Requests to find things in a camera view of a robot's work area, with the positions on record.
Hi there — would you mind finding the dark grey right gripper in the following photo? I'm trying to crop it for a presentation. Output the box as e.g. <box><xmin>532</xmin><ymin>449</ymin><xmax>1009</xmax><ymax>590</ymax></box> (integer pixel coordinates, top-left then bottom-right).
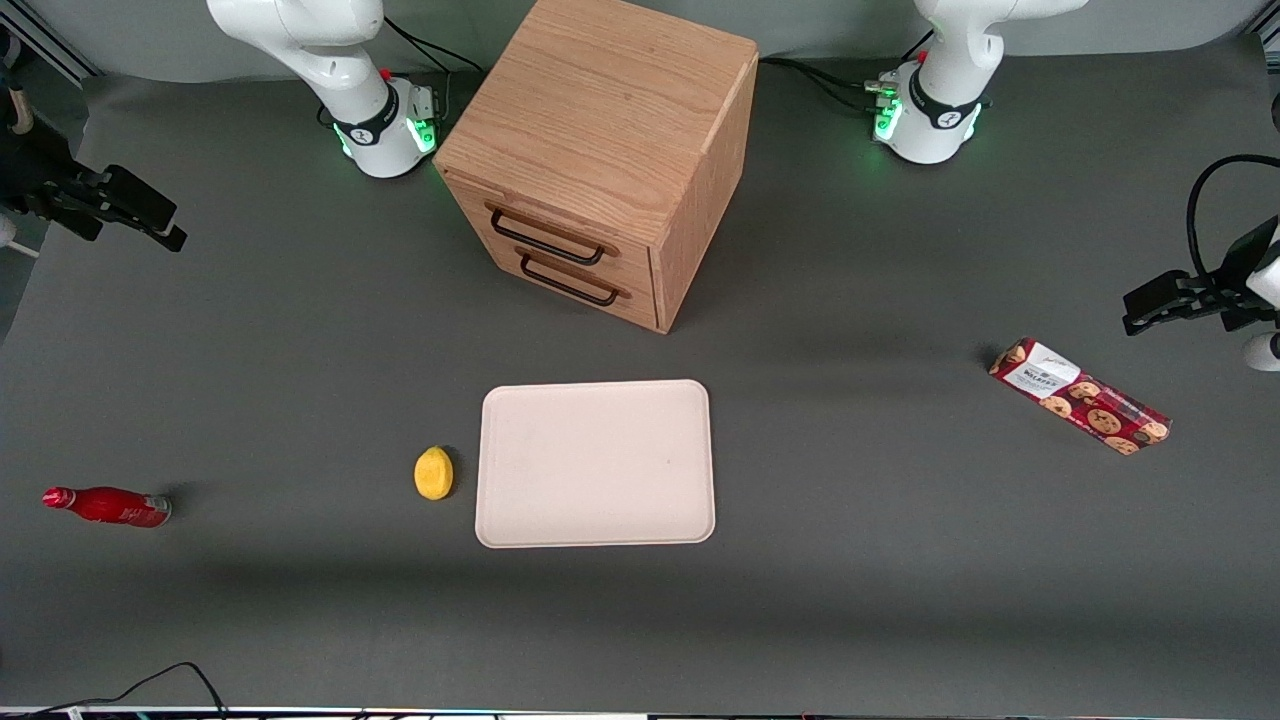
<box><xmin>0</xmin><ymin>120</ymin><xmax>188</xmax><ymax>251</ymax></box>

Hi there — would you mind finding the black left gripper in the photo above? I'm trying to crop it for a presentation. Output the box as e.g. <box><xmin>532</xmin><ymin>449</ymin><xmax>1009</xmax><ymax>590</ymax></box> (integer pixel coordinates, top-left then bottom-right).
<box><xmin>1122</xmin><ymin>215</ymin><xmax>1280</xmax><ymax>336</ymax></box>

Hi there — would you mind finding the dark metal drawer handle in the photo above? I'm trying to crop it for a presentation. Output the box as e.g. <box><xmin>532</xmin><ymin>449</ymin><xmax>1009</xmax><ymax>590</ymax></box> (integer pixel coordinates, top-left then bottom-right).
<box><xmin>517</xmin><ymin>247</ymin><xmax>631</xmax><ymax>307</ymax></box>
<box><xmin>486</xmin><ymin>203</ymin><xmax>618</xmax><ymax>267</ymax></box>

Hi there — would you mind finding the wooden drawer with scuffed handle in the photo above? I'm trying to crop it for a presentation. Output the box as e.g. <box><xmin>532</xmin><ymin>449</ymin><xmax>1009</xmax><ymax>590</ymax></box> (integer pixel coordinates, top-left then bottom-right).
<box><xmin>447</xmin><ymin>172</ymin><xmax>656</xmax><ymax>293</ymax></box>

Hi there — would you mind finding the oak wooden drawer cabinet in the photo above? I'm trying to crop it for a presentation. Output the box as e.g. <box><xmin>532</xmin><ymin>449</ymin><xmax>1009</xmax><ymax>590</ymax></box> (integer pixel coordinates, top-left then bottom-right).
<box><xmin>433</xmin><ymin>0</ymin><xmax>759</xmax><ymax>334</ymax></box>

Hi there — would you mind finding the red cookie box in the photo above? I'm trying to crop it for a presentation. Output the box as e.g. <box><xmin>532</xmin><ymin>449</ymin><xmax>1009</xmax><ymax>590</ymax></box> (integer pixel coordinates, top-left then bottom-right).
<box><xmin>988</xmin><ymin>337</ymin><xmax>1172</xmax><ymax>457</ymax></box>

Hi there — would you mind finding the red metal bottle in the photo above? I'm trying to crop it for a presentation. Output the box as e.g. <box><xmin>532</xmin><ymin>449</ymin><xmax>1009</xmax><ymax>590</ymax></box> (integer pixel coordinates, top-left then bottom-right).
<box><xmin>42</xmin><ymin>486</ymin><xmax>173</xmax><ymax>529</ymax></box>

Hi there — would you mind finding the yellow lemon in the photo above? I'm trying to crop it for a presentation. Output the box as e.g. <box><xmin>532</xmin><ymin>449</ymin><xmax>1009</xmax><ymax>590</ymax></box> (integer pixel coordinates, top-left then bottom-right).
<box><xmin>414</xmin><ymin>446</ymin><xmax>455</xmax><ymax>501</ymax></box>

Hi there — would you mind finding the beige plastic tray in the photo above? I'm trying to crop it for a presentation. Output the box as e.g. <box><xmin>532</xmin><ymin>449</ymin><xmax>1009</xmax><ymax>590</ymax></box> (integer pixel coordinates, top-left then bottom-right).
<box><xmin>475</xmin><ymin>379</ymin><xmax>717</xmax><ymax>549</ymax></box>

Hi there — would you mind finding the black looped gripper cable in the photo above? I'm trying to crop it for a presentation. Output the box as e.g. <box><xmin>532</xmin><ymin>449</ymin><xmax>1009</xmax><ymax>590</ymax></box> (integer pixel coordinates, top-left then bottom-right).
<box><xmin>1186</xmin><ymin>154</ymin><xmax>1280</xmax><ymax>293</ymax></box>

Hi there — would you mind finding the aluminium frame profile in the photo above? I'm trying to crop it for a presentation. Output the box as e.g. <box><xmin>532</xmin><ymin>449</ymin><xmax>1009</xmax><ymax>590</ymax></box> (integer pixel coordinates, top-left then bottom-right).
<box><xmin>0</xmin><ymin>0</ymin><xmax>101</xmax><ymax>86</ymax></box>

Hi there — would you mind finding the black base cable bundle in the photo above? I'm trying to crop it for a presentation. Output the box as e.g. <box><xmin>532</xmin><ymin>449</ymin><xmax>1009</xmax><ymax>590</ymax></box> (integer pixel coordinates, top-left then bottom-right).
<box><xmin>757</xmin><ymin>55</ymin><xmax>901</xmax><ymax>116</ymax></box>
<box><xmin>383</xmin><ymin>15</ymin><xmax>486</xmax><ymax>106</ymax></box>

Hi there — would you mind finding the thin black floor cable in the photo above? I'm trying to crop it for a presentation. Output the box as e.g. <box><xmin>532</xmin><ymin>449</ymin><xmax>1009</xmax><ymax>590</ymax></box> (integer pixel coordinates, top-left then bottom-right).
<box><xmin>0</xmin><ymin>662</ymin><xmax>231</xmax><ymax>719</ymax></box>

